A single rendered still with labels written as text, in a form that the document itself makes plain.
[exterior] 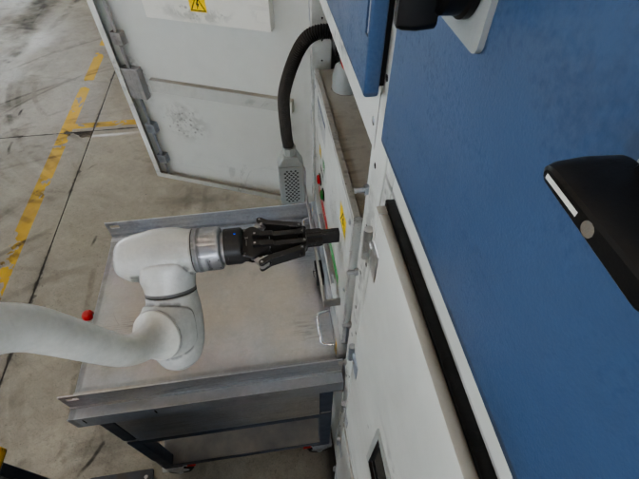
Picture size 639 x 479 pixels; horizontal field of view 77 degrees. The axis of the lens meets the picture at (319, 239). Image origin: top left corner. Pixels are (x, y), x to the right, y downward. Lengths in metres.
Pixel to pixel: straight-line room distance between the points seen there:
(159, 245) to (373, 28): 0.57
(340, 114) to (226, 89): 0.50
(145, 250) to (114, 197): 2.19
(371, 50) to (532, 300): 0.29
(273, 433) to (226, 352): 0.68
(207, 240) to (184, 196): 2.03
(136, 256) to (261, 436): 1.10
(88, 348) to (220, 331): 0.55
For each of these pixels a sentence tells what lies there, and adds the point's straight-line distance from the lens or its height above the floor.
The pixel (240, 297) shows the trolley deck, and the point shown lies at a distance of 1.22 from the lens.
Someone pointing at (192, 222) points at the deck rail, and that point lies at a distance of 1.41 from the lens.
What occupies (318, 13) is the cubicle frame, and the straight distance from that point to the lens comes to 1.05.
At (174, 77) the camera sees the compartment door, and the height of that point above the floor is 1.25.
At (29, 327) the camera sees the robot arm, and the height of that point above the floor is 1.42.
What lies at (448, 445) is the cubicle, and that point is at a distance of 0.32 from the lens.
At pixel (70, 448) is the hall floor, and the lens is 2.19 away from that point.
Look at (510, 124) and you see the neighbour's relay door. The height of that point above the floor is 1.78.
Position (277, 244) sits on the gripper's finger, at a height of 1.24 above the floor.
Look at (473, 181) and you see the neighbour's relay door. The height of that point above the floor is 1.74.
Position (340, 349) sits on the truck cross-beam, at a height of 0.92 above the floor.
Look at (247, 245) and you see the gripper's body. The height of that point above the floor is 1.24.
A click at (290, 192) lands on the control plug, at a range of 1.19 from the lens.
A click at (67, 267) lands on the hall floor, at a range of 2.72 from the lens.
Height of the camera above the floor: 1.87
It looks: 50 degrees down
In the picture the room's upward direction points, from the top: straight up
